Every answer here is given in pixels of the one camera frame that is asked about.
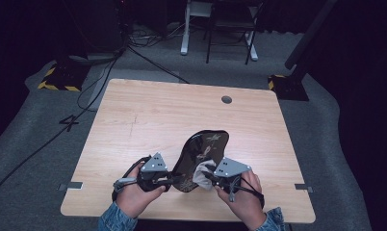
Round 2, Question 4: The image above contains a person's left hand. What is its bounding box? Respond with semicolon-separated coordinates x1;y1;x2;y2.
116;163;168;219

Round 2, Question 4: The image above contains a thin looped black cable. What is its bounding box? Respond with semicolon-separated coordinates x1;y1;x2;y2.
76;56;117;112

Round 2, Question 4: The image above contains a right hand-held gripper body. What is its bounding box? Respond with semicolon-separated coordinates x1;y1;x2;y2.
212;157;252;197

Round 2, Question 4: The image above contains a dark equipment cabinet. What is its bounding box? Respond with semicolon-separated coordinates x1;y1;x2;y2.
61;0;127;64

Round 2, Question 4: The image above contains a straight black floor cable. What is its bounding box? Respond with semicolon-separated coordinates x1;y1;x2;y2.
127;45;191;85

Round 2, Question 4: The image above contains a hand-held gripper grey plug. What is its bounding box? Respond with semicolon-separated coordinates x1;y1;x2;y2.
113;177;138;193
228;183;242;203

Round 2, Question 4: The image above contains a long black floor cable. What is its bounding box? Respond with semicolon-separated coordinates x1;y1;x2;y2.
0;47;129;200

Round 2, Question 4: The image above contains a grey tape mark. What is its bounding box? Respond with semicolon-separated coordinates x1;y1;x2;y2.
294;183;314;193
58;181;84;193

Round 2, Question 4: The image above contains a black slanted stand pole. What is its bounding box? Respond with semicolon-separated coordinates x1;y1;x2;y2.
284;0;339;71

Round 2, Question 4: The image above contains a left hand-held gripper grey plug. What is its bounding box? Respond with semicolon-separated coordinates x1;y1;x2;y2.
113;177;138;193

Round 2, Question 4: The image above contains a white cloth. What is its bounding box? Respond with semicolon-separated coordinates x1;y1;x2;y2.
192;159;218;192

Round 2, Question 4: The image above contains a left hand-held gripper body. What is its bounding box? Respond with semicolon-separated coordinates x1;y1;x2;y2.
138;152;174;193

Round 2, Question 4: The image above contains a right hand-held gripper grey plug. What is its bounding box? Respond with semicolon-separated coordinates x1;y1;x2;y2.
228;183;242;203

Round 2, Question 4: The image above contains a right hand-held gripper black cable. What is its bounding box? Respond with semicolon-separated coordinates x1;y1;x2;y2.
238;175;266;210

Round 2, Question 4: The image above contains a black metal chair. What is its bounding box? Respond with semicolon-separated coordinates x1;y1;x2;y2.
205;0;267;65

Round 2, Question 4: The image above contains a black yellow striped stand base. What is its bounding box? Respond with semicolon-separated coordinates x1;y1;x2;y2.
267;74;310;102
37;62;91;92

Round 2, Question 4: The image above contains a person's right hand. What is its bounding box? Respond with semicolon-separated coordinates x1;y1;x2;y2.
215;169;264;231

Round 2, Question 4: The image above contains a white desk frame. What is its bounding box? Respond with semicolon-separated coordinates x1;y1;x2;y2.
180;0;259;63

